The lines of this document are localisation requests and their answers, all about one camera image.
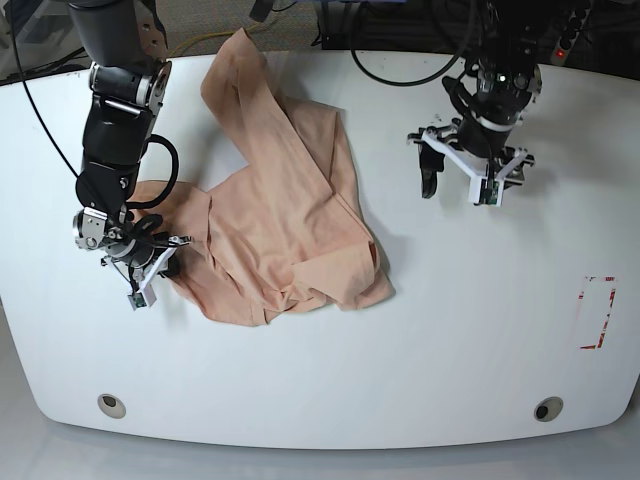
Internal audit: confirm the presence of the left table grommet hole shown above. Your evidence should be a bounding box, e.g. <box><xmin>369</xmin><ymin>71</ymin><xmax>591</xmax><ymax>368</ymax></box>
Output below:
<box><xmin>97</xmin><ymin>394</ymin><xmax>126</xmax><ymax>419</ymax></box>

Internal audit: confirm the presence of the yellow cable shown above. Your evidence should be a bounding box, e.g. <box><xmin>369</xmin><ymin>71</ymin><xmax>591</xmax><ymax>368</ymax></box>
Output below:
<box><xmin>167</xmin><ymin>19</ymin><xmax>271</xmax><ymax>57</ymax></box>

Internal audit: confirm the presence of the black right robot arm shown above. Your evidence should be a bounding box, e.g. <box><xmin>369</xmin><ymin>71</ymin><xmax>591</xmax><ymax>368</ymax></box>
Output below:
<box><xmin>67</xmin><ymin>1</ymin><xmax>171</xmax><ymax>268</ymax></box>

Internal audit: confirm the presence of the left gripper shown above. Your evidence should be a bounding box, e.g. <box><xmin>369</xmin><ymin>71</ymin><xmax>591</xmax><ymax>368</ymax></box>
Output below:
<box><xmin>419</xmin><ymin>59</ymin><xmax>542</xmax><ymax>199</ymax></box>

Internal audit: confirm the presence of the red tape rectangle marker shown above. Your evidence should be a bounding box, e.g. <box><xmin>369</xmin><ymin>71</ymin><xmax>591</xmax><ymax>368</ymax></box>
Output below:
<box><xmin>574</xmin><ymin>276</ymin><xmax>617</xmax><ymax>351</ymax></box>

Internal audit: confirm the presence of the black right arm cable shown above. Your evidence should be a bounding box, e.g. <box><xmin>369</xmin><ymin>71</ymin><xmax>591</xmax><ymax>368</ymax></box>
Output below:
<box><xmin>124</xmin><ymin>133</ymin><xmax>180</xmax><ymax>210</ymax></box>

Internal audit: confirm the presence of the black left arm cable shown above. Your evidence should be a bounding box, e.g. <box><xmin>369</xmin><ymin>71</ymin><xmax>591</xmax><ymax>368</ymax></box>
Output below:
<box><xmin>349</xmin><ymin>0</ymin><xmax>479</xmax><ymax>87</ymax></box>

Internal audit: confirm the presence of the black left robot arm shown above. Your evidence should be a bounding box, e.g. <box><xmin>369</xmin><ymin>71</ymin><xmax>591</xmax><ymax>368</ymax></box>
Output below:
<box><xmin>408</xmin><ymin>1</ymin><xmax>593</xmax><ymax>206</ymax></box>

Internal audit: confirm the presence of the table grommet hole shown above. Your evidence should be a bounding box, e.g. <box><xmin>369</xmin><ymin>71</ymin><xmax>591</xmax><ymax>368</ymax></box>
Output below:
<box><xmin>97</xmin><ymin>394</ymin><xmax>126</xmax><ymax>419</ymax></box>
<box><xmin>533</xmin><ymin>396</ymin><xmax>564</xmax><ymax>423</ymax></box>

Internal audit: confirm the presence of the right table grommet hole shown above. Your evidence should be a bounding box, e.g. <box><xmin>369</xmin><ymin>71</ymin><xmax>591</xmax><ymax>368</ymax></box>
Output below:
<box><xmin>533</xmin><ymin>396</ymin><xmax>564</xmax><ymax>423</ymax></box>

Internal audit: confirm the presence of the peach T-shirt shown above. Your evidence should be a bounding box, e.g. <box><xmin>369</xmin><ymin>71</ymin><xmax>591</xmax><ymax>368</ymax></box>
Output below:
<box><xmin>157</xmin><ymin>30</ymin><xmax>394</xmax><ymax>326</ymax></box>

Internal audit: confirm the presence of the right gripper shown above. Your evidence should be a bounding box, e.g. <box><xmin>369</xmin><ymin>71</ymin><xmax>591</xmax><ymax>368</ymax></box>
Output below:
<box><xmin>73</xmin><ymin>207</ymin><xmax>155</xmax><ymax>273</ymax></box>

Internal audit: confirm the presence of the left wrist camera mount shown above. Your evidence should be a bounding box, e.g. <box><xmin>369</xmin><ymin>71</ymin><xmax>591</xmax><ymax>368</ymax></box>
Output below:
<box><xmin>407</xmin><ymin>123</ymin><xmax>535</xmax><ymax>207</ymax></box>

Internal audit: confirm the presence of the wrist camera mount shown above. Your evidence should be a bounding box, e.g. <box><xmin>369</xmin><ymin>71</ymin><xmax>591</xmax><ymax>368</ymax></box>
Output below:
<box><xmin>101</xmin><ymin>236</ymin><xmax>192</xmax><ymax>310</ymax></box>
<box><xmin>407</xmin><ymin>123</ymin><xmax>535</xmax><ymax>207</ymax></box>

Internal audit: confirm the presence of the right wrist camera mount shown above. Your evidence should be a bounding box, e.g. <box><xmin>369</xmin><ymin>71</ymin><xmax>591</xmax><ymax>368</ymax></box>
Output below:
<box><xmin>101</xmin><ymin>236</ymin><xmax>192</xmax><ymax>310</ymax></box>

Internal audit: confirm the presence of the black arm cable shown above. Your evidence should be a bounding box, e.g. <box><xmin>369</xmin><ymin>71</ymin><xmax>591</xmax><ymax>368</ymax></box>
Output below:
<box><xmin>349</xmin><ymin>0</ymin><xmax>479</xmax><ymax>87</ymax></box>
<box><xmin>124</xmin><ymin>133</ymin><xmax>180</xmax><ymax>210</ymax></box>

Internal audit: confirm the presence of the white power strip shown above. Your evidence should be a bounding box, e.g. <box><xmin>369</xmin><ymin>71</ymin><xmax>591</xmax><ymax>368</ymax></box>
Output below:
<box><xmin>550</xmin><ymin>0</ymin><xmax>594</xmax><ymax>66</ymax></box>

